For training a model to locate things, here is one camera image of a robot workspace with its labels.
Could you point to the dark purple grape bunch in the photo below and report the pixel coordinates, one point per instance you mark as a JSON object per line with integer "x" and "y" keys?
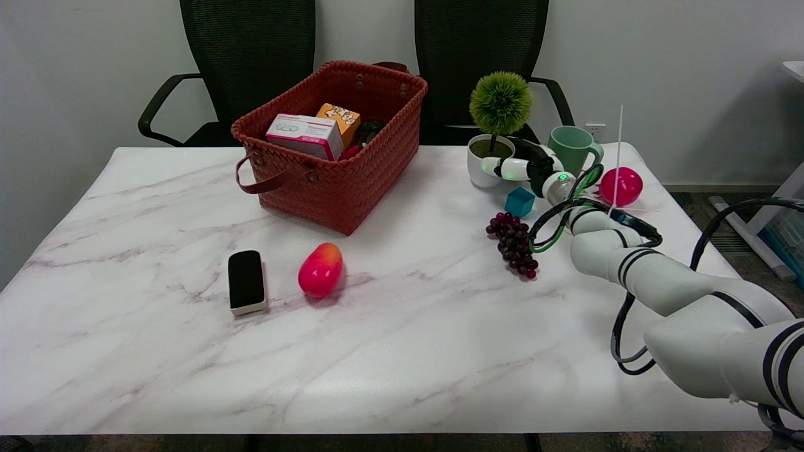
{"x": 514, "y": 243}

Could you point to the dark object in basket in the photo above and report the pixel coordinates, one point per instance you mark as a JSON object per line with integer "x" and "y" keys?
{"x": 369, "y": 132}

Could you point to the red woven basket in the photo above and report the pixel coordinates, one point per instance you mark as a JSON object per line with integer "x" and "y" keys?
{"x": 342, "y": 188}

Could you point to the teal cube block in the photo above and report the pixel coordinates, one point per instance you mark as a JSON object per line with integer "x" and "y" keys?
{"x": 519, "y": 202}

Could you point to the white side table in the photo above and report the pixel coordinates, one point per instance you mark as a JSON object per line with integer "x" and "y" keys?
{"x": 795, "y": 69}

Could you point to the white bar on floor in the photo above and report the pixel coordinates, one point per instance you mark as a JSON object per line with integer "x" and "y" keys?
{"x": 741, "y": 229}

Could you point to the green ceramic mug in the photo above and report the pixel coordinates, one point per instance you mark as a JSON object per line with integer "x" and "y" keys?
{"x": 571, "y": 144}

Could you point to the white zip tie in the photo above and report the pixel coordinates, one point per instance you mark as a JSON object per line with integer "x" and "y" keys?
{"x": 619, "y": 157}

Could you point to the pink orange toy mango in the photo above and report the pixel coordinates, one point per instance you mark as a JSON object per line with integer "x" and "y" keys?
{"x": 320, "y": 271}

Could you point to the pink white cardboard box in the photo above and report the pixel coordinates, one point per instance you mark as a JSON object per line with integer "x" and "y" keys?
{"x": 303, "y": 133}

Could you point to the pink plastic ball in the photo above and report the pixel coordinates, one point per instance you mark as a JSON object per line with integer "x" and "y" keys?
{"x": 628, "y": 187}

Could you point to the orange cardboard box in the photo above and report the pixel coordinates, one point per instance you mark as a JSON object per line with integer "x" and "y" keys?
{"x": 342, "y": 118}

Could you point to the red item in basket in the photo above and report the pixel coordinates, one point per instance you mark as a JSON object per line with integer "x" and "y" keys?
{"x": 350, "y": 152}

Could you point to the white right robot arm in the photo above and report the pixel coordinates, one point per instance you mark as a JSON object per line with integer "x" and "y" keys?
{"x": 666, "y": 282}

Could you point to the black white board eraser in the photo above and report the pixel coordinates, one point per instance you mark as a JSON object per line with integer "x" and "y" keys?
{"x": 246, "y": 279}

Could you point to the white slanted panel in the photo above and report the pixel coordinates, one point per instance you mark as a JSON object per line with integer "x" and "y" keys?
{"x": 779, "y": 201}

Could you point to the black mesh office chair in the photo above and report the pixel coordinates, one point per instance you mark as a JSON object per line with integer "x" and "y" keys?
{"x": 477, "y": 44}
{"x": 248, "y": 56}

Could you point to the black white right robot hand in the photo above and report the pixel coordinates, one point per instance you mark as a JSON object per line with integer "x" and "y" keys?
{"x": 539, "y": 172}

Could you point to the white wall outlet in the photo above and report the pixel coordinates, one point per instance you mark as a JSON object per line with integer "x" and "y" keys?
{"x": 595, "y": 130}

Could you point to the green ball plant white pot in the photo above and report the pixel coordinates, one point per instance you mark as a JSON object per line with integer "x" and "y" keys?
{"x": 499, "y": 103}

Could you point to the blue box on floor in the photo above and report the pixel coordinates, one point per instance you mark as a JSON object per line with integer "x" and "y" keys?
{"x": 793, "y": 251}

